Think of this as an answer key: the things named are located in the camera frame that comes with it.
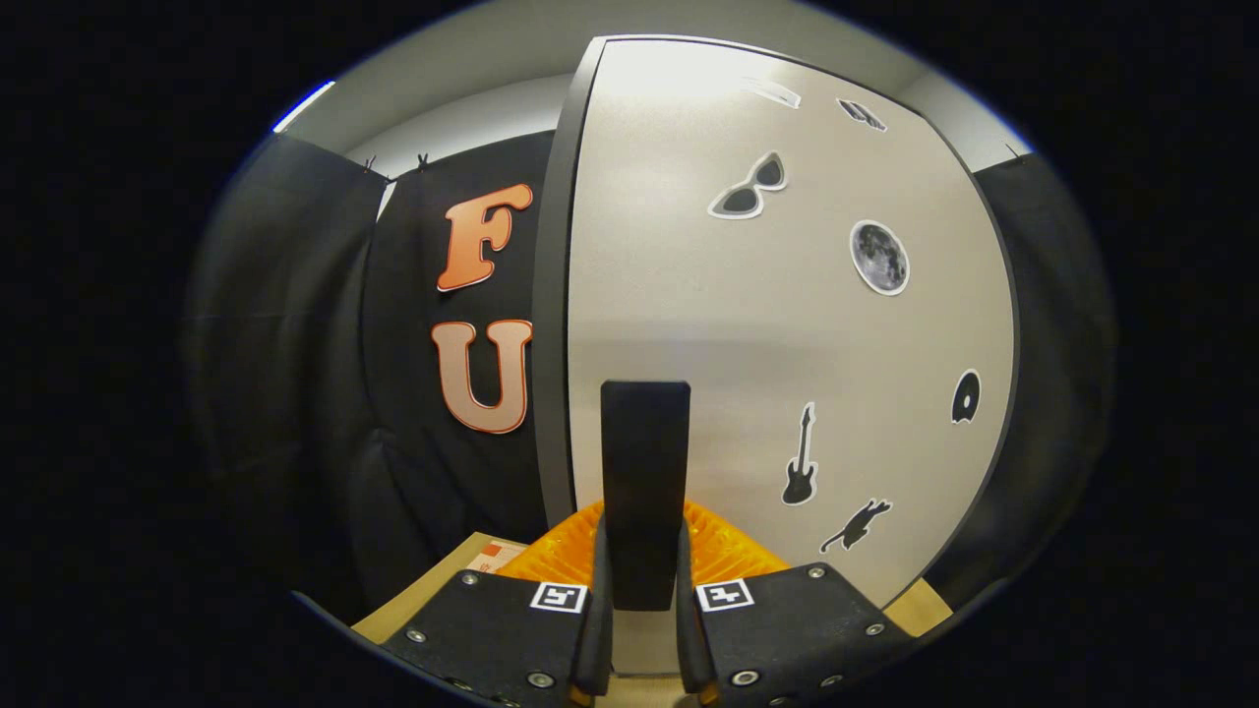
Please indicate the narrow ceiling light strip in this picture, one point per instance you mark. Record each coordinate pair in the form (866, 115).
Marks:
(303, 106)

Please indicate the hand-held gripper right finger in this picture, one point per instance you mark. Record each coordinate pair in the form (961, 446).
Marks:
(693, 649)

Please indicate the beige shoe cabinet door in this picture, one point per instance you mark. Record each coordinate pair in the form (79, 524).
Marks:
(708, 315)

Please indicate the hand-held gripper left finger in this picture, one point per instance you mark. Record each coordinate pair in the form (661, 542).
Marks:
(593, 649)

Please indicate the black backdrop cloth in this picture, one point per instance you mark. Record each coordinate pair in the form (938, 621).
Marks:
(295, 393)

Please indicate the dark grey shoe cabinet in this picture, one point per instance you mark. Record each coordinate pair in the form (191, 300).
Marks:
(551, 295)

